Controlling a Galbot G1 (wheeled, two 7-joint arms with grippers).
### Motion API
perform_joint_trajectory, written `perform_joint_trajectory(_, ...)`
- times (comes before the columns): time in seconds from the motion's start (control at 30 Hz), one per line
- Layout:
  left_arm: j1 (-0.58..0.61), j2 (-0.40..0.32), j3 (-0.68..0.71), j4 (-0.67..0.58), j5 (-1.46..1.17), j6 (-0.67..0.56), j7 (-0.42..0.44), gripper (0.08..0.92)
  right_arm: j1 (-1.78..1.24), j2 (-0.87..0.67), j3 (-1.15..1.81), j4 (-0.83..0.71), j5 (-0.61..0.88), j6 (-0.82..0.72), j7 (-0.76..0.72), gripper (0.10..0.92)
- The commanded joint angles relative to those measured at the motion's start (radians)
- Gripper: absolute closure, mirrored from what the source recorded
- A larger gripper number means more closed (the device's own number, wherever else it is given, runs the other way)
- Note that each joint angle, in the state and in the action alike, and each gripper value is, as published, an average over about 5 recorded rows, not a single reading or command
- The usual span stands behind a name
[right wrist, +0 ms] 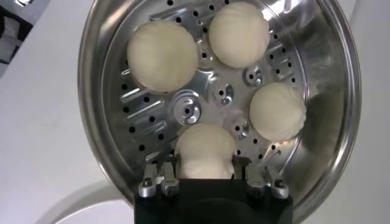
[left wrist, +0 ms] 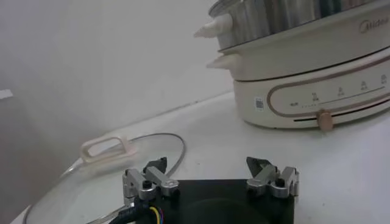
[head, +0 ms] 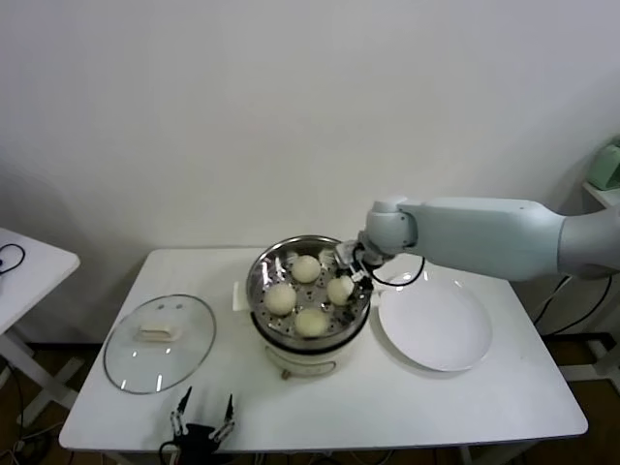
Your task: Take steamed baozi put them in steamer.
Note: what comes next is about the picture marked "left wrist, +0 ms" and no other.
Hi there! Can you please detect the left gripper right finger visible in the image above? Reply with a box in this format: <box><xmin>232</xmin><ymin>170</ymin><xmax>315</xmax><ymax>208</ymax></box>
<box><xmin>246</xmin><ymin>156</ymin><xmax>300</xmax><ymax>200</ymax></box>

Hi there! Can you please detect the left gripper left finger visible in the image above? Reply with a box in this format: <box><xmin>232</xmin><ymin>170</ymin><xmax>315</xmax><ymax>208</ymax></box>
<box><xmin>122</xmin><ymin>156</ymin><xmax>181</xmax><ymax>208</ymax></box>

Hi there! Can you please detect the glass lid with cream handle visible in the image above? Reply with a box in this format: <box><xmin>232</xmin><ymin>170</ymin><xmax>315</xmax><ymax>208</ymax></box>
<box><xmin>23</xmin><ymin>132</ymin><xmax>187</xmax><ymax>224</ymax></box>

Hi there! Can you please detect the cream electric cooker base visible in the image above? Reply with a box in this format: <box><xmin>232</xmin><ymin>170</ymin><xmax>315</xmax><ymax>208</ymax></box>
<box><xmin>206</xmin><ymin>1</ymin><xmax>390</xmax><ymax>133</ymax></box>

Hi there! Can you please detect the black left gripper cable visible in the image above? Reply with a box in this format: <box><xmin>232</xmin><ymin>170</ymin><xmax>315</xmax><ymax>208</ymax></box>
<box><xmin>108</xmin><ymin>202</ymin><xmax>166</xmax><ymax>224</ymax></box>

